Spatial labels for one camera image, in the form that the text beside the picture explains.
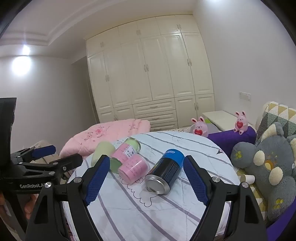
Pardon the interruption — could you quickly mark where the purple cushion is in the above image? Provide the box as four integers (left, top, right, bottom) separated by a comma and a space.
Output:
207, 126, 257, 158

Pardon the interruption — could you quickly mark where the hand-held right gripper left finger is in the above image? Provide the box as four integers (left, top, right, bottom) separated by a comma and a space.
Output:
25, 155, 111, 241

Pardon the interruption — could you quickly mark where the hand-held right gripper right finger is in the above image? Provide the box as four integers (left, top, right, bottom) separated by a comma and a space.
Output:
182, 155, 269, 241

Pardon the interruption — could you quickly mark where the person's left hand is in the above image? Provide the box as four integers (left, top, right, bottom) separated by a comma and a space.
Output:
0, 191, 39, 219

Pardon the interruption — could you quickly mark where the triangle patterned pillow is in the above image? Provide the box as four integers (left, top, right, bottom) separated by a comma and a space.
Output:
255, 101, 296, 144

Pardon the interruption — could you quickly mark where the white nightstand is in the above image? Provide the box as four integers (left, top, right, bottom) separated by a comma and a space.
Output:
202, 110, 254, 133

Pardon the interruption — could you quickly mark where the pink quilt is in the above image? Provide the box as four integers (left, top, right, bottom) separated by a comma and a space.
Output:
59, 119, 151, 160

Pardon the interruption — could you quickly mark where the pink bunny toy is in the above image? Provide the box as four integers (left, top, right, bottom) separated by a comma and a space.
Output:
191, 116, 209, 138
233, 111, 249, 135

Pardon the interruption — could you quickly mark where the cream wardrobe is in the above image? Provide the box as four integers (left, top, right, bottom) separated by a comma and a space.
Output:
85, 14, 216, 131

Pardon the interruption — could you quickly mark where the grey plush toy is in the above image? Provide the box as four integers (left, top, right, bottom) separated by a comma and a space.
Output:
230, 122, 296, 229

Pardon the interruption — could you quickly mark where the pink and green cup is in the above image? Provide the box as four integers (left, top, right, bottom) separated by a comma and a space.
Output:
109, 137, 142, 175

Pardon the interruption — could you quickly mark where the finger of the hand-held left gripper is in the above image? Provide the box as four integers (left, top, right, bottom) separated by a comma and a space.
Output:
10, 145, 57, 166
21, 153, 83, 185

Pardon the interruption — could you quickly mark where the blue and black metal can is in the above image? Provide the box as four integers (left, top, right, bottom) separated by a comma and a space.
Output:
144, 149, 185, 195

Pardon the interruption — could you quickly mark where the light green cup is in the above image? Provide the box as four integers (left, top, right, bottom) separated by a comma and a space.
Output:
90, 141, 115, 168

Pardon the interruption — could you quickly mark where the small paper cup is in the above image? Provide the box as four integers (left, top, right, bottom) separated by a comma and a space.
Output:
239, 174, 255, 184

